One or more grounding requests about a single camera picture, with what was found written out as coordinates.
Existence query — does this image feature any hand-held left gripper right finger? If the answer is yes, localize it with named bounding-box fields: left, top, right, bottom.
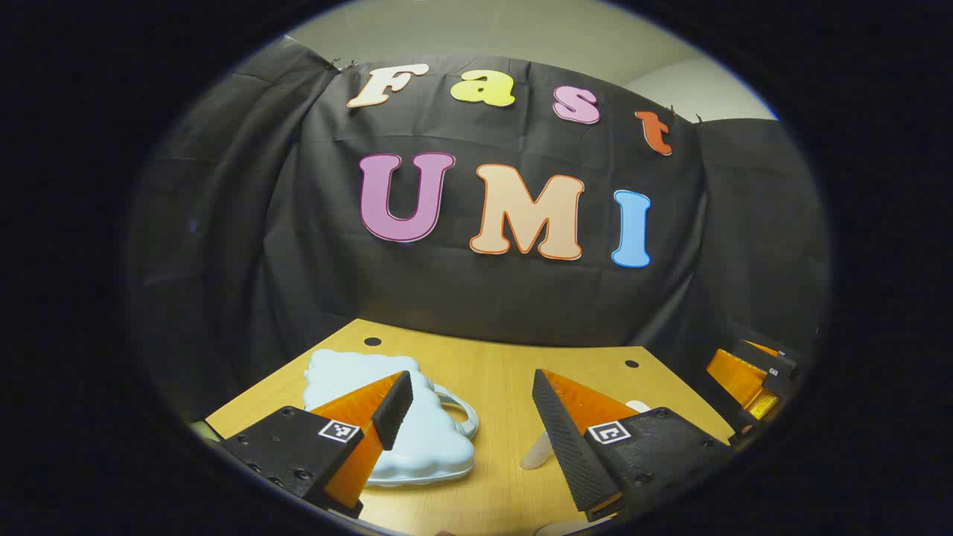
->
left=531, top=368, right=736, bottom=523

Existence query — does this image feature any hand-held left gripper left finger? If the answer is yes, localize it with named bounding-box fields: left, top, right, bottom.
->
left=218, top=370, right=415, bottom=520

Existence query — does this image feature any white skin care tube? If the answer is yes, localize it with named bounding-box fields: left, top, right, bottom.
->
left=520, top=400, right=653, bottom=472

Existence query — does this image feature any light blue cloud-shaped suitcase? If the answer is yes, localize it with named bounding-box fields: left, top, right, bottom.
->
left=302, top=348, right=479, bottom=488

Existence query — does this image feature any black backdrop cloth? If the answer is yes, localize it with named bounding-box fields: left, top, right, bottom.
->
left=127, top=33, right=831, bottom=440

